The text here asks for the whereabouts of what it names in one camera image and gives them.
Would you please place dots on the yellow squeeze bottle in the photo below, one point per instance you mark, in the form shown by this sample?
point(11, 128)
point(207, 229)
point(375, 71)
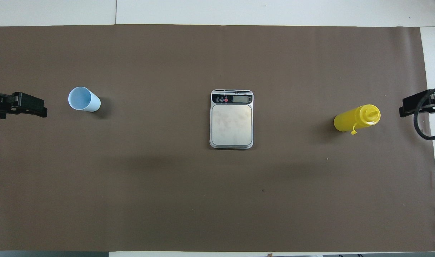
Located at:
point(353, 119)

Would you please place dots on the light blue plastic cup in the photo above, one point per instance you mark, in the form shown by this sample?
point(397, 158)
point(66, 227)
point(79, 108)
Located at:
point(83, 100)

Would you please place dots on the silver digital kitchen scale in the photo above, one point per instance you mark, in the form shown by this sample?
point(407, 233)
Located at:
point(231, 123)

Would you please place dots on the brown table mat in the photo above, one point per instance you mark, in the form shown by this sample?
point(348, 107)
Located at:
point(167, 178)

